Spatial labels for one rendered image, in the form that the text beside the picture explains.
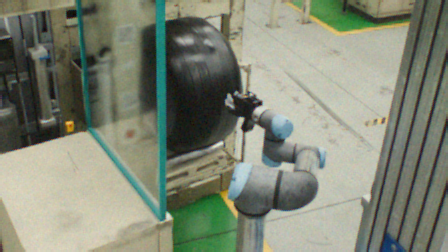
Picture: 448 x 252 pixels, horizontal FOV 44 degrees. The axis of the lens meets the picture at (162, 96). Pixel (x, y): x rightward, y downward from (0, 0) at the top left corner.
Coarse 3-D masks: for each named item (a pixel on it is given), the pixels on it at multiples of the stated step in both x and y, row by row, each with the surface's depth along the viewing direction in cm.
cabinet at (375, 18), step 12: (348, 0) 657; (360, 0) 636; (372, 0) 616; (384, 0) 607; (396, 0) 612; (408, 0) 618; (360, 12) 642; (372, 12) 619; (384, 12) 615; (396, 12) 621; (408, 12) 627
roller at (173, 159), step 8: (208, 144) 246; (216, 144) 247; (224, 144) 248; (184, 152) 240; (192, 152) 241; (200, 152) 243; (208, 152) 245; (168, 160) 236; (176, 160) 238; (184, 160) 240
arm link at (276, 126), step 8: (264, 112) 194; (272, 112) 193; (264, 120) 192; (272, 120) 189; (280, 120) 187; (288, 120) 187; (264, 128) 193; (272, 128) 188; (280, 128) 186; (288, 128) 188; (264, 136) 193; (272, 136) 190; (280, 136) 187; (288, 136) 189
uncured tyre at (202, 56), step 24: (168, 24) 227; (192, 24) 227; (168, 48) 217; (192, 48) 216; (216, 48) 219; (168, 72) 218; (192, 72) 212; (216, 72) 216; (240, 72) 224; (168, 96) 268; (192, 96) 213; (216, 96) 216; (168, 120) 262; (192, 120) 217; (216, 120) 221; (168, 144) 236; (192, 144) 226
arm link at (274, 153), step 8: (264, 144) 194; (272, 144) 191; (280, 144) 191; (288, 144) 192; (264, 152) 194; (272, 152) 192; (280, 152) 191; (288, 152) 190; (264, 160) 195; (272, 160) 193; (280, 160) 193; (288, 160) 191
